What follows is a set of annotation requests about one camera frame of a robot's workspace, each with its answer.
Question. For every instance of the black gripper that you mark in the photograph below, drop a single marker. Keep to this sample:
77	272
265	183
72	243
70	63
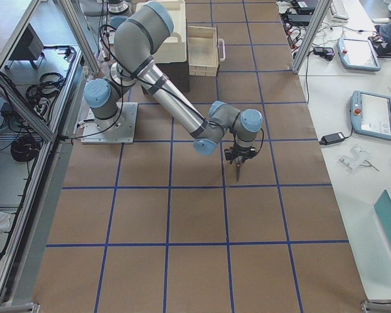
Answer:
240	156

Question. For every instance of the grey orange handled scissors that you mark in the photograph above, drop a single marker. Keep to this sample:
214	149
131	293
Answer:
238	166

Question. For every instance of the light wooden drawer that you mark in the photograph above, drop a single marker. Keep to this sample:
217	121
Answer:
203	53

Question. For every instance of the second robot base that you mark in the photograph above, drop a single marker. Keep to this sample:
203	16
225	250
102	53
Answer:
118	7

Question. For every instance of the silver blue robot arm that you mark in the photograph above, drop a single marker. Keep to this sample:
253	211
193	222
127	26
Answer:
135	42

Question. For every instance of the black power adapter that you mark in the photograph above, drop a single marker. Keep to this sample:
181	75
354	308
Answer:
331	139

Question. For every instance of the brown paper table mat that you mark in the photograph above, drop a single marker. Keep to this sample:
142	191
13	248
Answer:
156	227

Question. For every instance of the lower blue teach pendant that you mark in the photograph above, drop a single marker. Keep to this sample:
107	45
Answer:
371	114

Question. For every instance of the blue teach pendant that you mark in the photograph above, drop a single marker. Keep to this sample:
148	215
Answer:
357	55
371	114

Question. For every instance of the upper blue teach pendant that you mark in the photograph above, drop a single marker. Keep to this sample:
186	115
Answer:
357	55

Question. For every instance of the white drawer handle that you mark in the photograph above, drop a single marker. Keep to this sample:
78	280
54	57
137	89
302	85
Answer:
221	49

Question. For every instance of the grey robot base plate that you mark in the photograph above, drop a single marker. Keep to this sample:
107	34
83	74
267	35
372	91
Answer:
117	129

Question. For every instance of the aluminium frame post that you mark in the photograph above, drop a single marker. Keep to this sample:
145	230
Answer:
314	25

